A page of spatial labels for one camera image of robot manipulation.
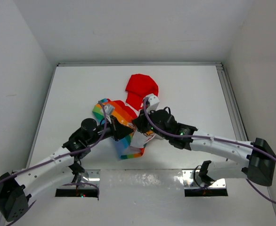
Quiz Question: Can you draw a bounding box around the purple cable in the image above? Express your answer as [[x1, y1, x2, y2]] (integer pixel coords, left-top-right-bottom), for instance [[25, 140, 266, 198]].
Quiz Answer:
[[142, 97, 276, 207], [0, 100, 110, 223]]

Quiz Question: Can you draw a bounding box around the metal base plate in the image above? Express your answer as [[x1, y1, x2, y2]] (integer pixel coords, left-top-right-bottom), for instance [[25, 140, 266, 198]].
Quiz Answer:
[[9, 169, 101, 189], [182, 169, 227, 190]]

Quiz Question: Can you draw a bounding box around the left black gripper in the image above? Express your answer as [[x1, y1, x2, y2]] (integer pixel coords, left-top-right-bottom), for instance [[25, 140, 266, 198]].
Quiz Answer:
[[87, 115, 133, 145]]

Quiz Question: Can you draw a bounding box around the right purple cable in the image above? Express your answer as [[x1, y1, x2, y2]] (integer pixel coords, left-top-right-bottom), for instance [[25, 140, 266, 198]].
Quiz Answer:
[[142, 97, 276, 207]]

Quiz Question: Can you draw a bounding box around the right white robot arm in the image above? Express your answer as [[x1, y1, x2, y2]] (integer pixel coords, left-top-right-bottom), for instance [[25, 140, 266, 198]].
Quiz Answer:
[[132, 107, 276, 187]]

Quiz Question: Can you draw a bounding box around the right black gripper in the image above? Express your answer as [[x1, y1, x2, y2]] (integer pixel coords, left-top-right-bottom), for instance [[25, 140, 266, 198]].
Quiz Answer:
[[132, 106, 170, 140]]

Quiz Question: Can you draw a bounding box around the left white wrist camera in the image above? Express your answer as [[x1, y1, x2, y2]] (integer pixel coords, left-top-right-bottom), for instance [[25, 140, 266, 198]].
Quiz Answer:
[[104, 104, 115, 117]]

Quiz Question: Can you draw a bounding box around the rainbow children's hooded jacket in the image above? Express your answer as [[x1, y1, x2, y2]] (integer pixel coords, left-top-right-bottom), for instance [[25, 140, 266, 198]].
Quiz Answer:
[[100, 74, 159, 160]]

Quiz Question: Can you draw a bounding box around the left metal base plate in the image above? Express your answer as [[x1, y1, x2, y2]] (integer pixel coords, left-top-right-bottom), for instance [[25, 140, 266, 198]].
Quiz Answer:
[[9, 169, 101, 189]]

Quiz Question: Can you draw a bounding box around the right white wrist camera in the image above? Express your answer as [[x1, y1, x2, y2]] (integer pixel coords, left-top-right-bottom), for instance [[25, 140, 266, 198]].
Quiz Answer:
[[146, 94, 160, 113]]

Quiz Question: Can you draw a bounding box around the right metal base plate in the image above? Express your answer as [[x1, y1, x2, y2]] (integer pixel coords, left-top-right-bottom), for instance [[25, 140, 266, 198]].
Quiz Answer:
[[182, 169, 227, 190]]

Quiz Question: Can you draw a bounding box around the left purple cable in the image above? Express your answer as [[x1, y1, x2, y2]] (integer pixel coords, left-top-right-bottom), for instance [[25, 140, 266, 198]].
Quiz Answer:
[[0, 100, 110, 223]]

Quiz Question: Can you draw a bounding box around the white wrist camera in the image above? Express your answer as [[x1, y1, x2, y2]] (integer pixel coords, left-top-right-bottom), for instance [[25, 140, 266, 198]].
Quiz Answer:
[[146, 94, 160, 113], [104, 104, 115, 117]]

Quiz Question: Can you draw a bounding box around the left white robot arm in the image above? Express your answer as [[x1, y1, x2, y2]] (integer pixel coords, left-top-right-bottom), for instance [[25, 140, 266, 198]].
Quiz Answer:
[[0, 116, 134, 222]]

